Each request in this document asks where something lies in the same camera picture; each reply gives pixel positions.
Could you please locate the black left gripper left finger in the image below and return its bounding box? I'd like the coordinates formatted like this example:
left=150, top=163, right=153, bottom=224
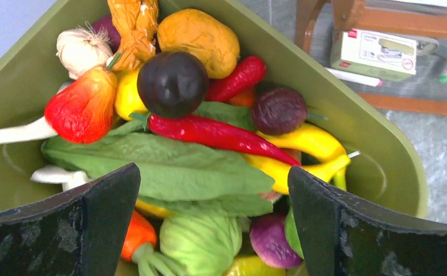
left=0, top=163, right=140, bottom=275

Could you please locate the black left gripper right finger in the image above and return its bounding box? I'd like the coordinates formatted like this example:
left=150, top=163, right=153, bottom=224
left=288, top=166, right=447, bottom=275

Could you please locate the dark purple plum toy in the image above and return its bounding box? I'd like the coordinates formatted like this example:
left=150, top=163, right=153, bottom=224
left=136, top=51, right=209, bottom=118

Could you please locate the small green lime toy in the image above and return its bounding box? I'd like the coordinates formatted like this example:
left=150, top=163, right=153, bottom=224
left=284, top=207, right=304, bottom=259

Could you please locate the white mushroom toy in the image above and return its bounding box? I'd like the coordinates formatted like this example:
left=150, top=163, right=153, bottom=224
left=30, top=165, right=92, bottom=191

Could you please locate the purple onion toy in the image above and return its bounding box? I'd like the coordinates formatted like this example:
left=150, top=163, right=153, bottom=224
left=249, top=213, right=303, bottom=269

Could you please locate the yellow banana pepper toy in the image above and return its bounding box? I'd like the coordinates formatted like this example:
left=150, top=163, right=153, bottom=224
left=242, top=123, right=351, bottom=195

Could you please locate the flat green leaf toy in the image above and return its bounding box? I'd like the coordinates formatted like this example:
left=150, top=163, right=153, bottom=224
left=41, top=121, right=274, bottom=216

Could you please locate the green leafy vegetable toy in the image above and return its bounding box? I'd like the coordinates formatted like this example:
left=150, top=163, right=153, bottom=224
left=131, top=213, right=244, bottom=276

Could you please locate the red pepper toy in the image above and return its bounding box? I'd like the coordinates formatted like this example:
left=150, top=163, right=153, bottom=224
left=44, top=53, right=121, bottom=144

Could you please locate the yellow lemon toy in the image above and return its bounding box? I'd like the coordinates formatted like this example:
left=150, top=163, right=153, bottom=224
left=114, top=68, right=148, bottom=121

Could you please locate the dark red beet toy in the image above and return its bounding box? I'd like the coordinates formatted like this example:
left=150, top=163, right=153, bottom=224
left=250, top=87, right=308, bottom=136

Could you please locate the long red chili toy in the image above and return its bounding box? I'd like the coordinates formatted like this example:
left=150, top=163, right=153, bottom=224
left=129, top=113, right=300, bottom=166

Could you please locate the olive green plastic bin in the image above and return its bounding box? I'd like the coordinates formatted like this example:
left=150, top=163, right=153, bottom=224
left=0, top=1, right=428, bottom=219

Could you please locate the white garlic bulb toy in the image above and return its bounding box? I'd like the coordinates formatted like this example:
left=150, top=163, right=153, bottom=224
left=56, top=25, right=113, bottom=80

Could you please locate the short red chili toy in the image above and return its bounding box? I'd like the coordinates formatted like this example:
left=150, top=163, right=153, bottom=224
left=206, top=55, right=267, bottom=102

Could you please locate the small white green box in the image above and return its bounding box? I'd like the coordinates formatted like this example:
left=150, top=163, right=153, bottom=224
left=330, top=29, right=417, bottom=82

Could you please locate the orange ginger root toy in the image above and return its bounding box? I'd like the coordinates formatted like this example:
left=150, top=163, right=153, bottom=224
left=108, top=0, right=159, bottom=71

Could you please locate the yellow potato toy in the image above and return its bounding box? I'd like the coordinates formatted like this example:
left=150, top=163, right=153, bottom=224
left=157, top=8, right=240, bottom=79

